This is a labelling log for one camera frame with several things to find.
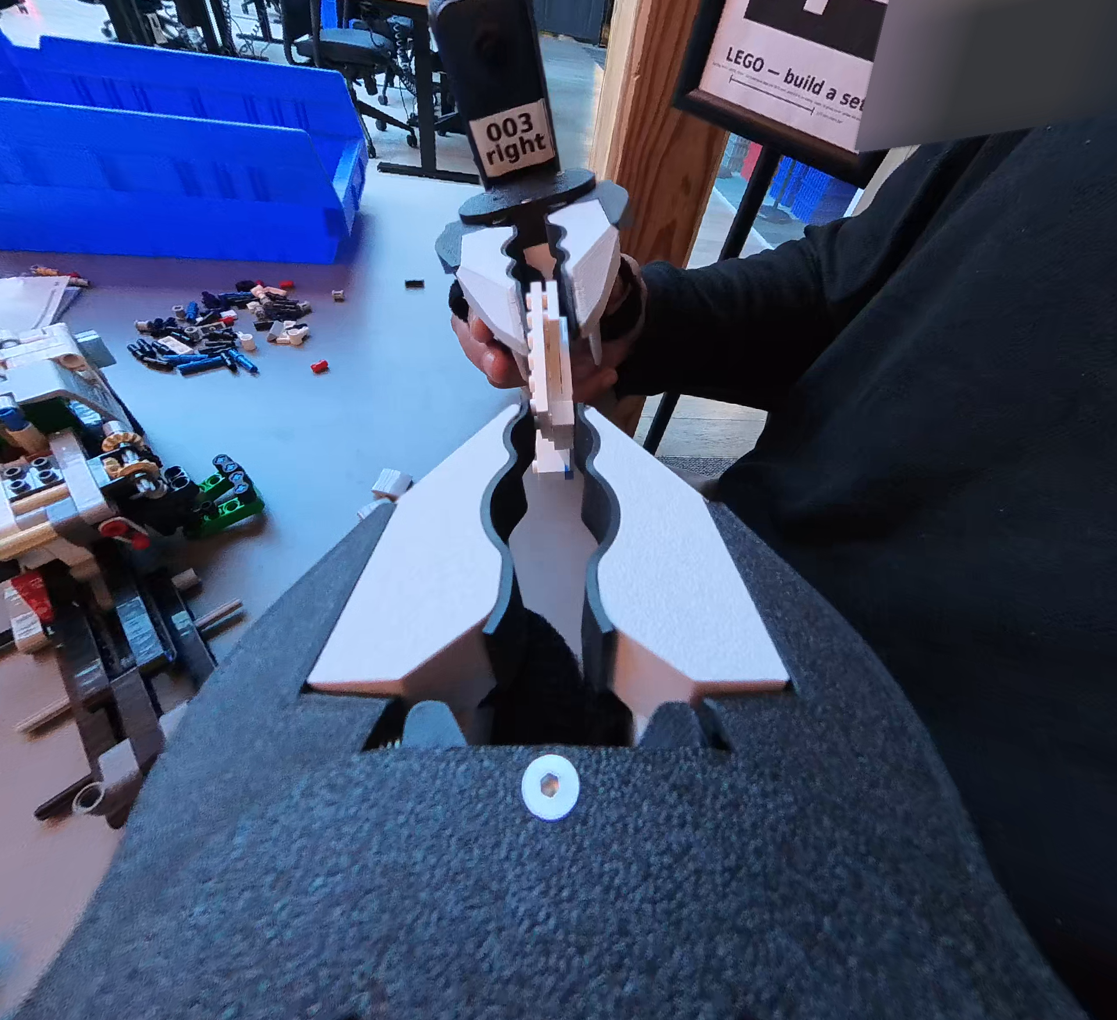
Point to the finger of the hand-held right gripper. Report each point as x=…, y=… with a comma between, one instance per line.
x=598, y=261
x=489, y=287

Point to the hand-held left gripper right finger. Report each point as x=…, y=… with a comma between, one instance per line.
x=689, y=592

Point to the black poster stand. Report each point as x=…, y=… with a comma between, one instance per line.
x=759, y=182

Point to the building instruction booklet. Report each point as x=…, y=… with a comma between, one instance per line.
x=35, y=300

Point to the black office chair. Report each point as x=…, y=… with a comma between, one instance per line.
x=340, y=47

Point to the black framed tag poster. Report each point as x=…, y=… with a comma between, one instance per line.
x=785, y=95

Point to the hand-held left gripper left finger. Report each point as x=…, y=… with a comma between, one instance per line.
x=419, y=584

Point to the person's right forearm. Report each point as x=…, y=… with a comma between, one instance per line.
x=742, y=322

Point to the small grey toy tile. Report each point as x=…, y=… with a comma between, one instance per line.
x=393, y=482
x=371, y=508

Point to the pile of small toy pieces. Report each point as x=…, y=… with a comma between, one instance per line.
x=218, y=330

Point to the white toy brick plate assembly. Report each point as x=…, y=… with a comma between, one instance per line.
x=550, y=357

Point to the person's right hand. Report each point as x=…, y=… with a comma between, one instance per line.
x=489, y=361

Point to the blue plastic bin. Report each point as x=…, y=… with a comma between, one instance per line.
x=174, y=165

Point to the toy truck chassis model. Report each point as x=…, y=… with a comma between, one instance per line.
x=78, y=514

